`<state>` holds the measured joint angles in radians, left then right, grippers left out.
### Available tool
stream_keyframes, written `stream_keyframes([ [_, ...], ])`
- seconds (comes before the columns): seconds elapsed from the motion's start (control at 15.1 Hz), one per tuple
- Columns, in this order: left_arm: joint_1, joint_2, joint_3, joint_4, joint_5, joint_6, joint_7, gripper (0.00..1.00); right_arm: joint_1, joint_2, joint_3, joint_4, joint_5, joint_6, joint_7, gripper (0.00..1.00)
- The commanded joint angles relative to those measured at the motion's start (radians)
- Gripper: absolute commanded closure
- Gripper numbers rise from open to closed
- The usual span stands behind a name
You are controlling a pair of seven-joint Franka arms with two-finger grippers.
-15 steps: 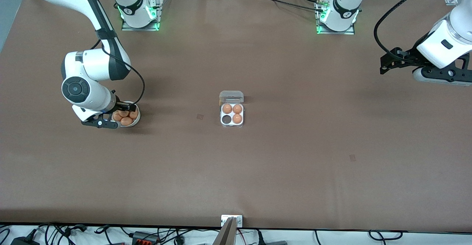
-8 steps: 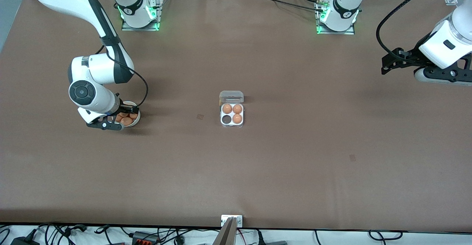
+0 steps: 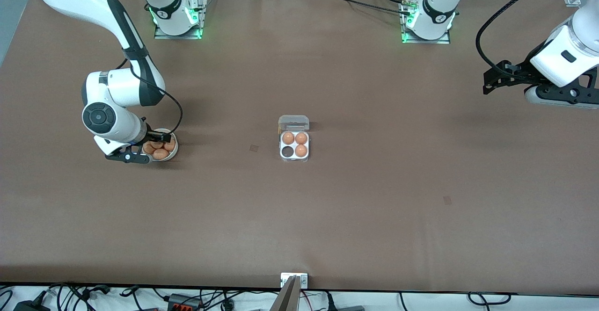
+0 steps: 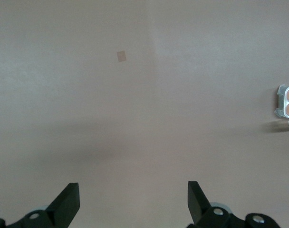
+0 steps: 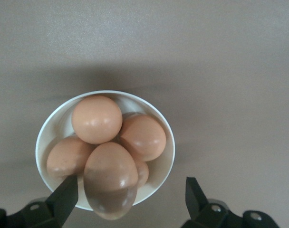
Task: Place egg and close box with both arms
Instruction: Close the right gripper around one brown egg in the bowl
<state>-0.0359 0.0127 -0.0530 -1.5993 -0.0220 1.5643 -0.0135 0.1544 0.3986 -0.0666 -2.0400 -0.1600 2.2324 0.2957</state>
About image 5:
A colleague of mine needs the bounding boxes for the brown egg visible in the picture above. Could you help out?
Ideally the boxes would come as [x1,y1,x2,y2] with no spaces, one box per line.
[71,95,123,145]
[83,142,139,220]
[46,135,95,182]
[134,159,150,188]
[118,114,167,162]

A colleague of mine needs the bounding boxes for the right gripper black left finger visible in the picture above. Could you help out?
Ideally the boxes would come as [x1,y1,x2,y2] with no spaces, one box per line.
[0,176,78,228]

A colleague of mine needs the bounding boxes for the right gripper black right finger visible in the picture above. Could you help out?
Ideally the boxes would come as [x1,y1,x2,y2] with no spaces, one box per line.
[181,176,279,228]

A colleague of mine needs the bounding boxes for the white round bowl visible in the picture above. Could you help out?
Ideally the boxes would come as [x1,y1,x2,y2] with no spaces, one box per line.
[35,89,176,212]

